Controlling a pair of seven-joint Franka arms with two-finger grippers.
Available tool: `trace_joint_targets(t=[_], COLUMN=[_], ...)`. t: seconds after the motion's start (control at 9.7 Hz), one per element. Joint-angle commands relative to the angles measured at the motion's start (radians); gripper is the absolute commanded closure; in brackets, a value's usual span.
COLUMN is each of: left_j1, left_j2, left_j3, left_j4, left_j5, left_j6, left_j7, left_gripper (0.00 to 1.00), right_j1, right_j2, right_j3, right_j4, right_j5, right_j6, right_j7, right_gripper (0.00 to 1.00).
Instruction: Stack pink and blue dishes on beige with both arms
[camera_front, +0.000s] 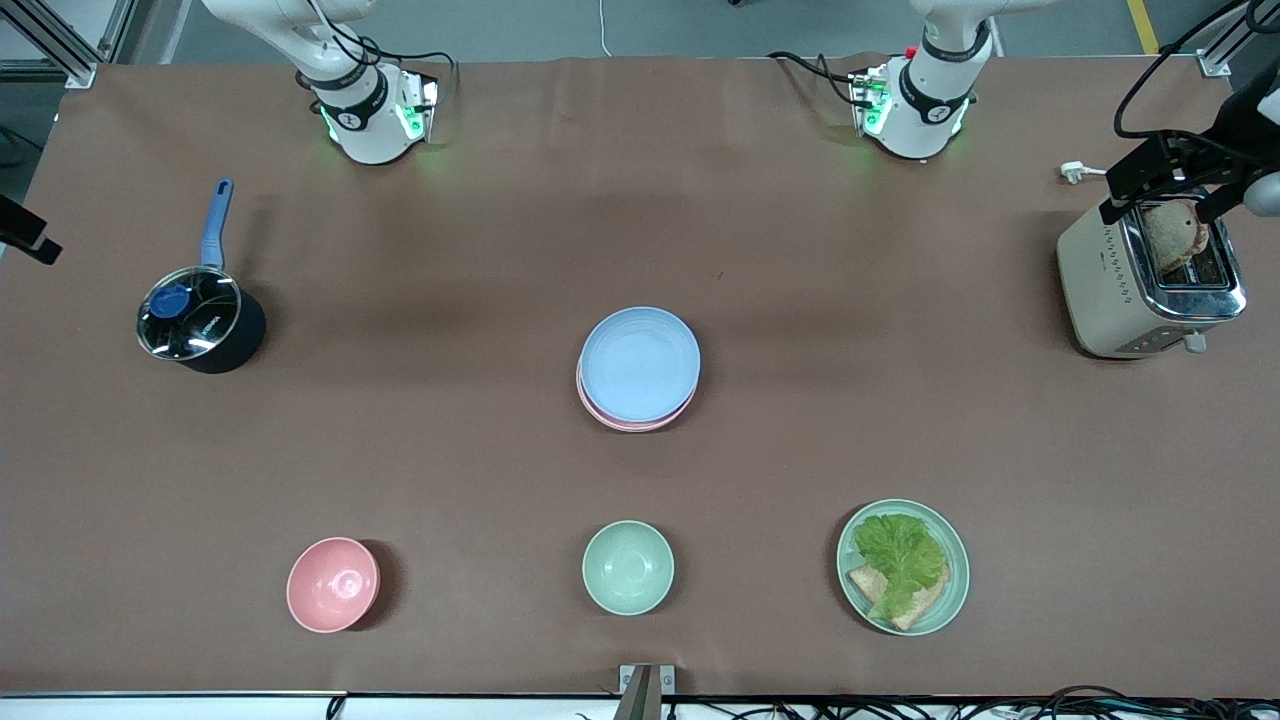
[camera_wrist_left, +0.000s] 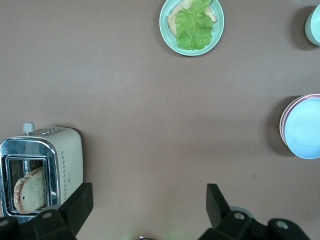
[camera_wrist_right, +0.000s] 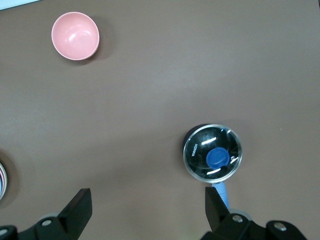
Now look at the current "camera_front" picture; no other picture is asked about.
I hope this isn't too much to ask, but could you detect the blue plate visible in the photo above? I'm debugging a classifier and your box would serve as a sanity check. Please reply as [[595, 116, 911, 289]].
[[579, 306, 702, 424]]

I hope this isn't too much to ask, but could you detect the pink plate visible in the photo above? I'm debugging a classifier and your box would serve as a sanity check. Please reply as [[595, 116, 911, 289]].
[[576, 365, 699, 434]]

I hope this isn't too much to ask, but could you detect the toasted bread slice in toaster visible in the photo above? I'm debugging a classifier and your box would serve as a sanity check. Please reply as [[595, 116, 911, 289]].
[[1142, 199, 1211, 276]]

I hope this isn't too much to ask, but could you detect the silver beige toaster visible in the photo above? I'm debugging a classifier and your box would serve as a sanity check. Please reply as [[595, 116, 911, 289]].
[[1056, 185, 1249, 360]]

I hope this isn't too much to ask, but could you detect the glass lid with blue knob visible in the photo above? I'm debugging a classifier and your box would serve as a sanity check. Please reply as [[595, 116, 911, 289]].
[[137, 266, 244, 361]]

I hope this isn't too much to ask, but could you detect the green lettuce leaf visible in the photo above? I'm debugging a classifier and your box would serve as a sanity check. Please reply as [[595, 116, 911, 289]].
[[853, 513, 948, 621]]

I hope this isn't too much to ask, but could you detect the pink bowl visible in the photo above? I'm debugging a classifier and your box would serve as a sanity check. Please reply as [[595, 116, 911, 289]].
[[286, 537, 381, 634]]

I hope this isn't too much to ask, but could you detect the green plate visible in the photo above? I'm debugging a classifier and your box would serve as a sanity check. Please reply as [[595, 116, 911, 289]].
[[836, 499, 971, 637]]

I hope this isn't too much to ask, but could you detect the bread slice on plate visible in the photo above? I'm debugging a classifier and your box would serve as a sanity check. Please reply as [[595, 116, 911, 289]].
[[848, 564, 951, 632]]

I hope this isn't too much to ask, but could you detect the table cover sheet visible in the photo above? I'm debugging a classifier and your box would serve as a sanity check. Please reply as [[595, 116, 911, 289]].
[[0, 55, 1280, 701]]

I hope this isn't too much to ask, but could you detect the green bowl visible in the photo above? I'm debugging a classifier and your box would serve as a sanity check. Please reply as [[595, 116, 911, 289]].
[[582, 520, 675, 617]]

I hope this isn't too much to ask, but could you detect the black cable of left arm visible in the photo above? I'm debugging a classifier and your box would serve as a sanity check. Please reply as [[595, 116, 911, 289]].
[[1113, 0, 1280, 141]]

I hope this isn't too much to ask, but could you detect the aluminium frame profile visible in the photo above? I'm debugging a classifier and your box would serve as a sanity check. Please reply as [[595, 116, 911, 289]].
[[0, 0, 139, 91]]

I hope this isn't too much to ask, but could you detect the black saucepan with blue handle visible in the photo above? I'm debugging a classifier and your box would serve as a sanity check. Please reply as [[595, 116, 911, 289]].
[[137, 178, 268, 375]]

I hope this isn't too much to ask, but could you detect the black cable at left base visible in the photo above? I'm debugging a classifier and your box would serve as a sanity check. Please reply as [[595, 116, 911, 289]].
[[767, 50, 863, 107]]

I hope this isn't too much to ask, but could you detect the black cable at base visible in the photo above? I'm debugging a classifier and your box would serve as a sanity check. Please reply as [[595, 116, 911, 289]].
[[290, 0, 457, 101], [767, 50, 863, 107]]

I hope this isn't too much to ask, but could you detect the black cable at right base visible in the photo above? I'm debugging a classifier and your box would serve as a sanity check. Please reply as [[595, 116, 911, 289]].
[[290, 0, 457, 101]]

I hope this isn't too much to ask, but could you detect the black cable bundle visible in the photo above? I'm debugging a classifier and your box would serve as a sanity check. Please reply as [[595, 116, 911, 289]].
[[570, 684, 1280, 720]]

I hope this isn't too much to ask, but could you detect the metal table bracket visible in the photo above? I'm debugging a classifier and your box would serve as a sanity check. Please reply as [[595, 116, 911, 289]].
[[617, 664, 677, 720]]

